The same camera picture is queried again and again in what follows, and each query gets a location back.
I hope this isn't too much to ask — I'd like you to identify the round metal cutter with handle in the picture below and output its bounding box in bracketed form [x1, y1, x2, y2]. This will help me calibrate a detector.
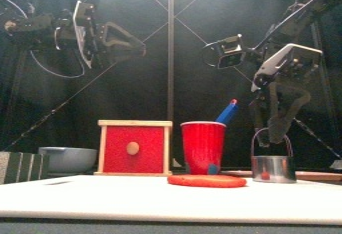
[249, 127, 297, 184]

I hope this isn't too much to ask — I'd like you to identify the wooden drawer box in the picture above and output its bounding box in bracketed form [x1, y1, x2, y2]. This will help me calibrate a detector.
[93, 119, 173, 177]

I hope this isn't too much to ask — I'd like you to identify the flat red dough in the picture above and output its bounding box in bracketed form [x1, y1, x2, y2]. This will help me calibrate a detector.
[167, 173, 248, 189]

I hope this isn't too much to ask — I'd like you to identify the red drawer with wooden knob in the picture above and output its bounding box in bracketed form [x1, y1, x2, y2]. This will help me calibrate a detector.
[102, 126, 165, 174]

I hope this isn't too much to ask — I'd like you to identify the grey bowl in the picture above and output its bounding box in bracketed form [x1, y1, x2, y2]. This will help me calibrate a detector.
[37, 146, 98, 174]

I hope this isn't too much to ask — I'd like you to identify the blue tool with red tip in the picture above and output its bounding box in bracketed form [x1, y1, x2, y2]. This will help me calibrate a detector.
[215, 98, 239, 126]

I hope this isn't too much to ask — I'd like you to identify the red plastic cup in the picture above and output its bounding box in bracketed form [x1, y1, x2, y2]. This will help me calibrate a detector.
[179, 121, 227, 176]

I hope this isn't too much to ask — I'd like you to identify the brown wooden board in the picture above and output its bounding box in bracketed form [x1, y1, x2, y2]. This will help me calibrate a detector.
[219, 169, 342, 183]

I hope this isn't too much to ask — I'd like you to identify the white cutting board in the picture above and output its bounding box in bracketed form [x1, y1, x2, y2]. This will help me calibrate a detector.
[0, 174, 342, 226]

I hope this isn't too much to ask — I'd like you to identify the green striped sponge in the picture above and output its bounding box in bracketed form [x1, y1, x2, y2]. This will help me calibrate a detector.
[0, 151, 50, 185]

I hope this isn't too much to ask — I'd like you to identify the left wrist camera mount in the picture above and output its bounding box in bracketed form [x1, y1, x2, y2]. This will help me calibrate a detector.
[72, 0, 97, 70]

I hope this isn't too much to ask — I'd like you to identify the grey vertical frame pole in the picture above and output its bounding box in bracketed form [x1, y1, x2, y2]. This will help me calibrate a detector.
[165, 0, 176, 122]

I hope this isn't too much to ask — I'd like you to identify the left arm cable loop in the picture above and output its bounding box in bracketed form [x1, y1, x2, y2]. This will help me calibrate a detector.
[26, 49, 86, 80]

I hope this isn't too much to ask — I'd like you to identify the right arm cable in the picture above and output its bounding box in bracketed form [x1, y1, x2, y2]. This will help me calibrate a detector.
[261, 0, 338, 51]

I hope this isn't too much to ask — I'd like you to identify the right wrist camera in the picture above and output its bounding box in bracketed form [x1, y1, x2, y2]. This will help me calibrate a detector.
[201, 33, 247, 70]

